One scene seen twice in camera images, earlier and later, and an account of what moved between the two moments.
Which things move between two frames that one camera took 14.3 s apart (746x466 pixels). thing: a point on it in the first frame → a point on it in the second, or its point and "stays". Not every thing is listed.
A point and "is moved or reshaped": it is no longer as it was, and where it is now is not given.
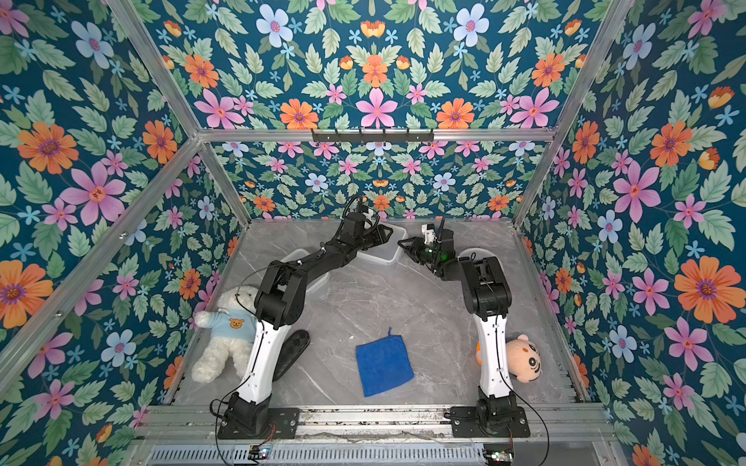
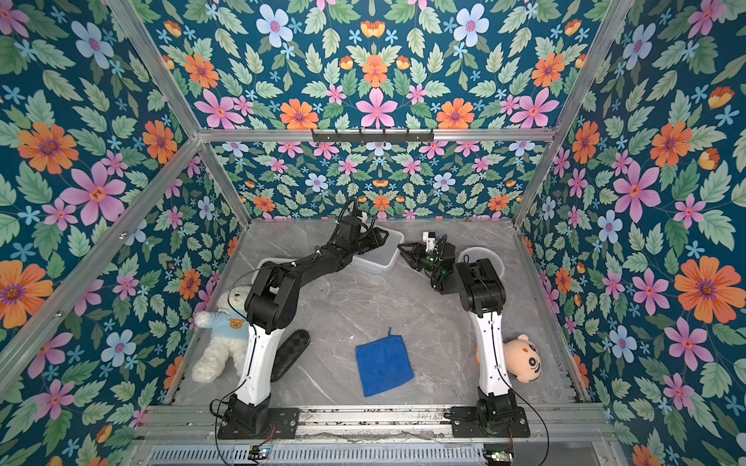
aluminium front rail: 380,424 stays
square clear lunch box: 389,250 is moved or reshaped
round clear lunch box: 478,254 stays
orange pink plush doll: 524,358 stays
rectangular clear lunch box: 317,289 → 273,259
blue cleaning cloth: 384,364 stays
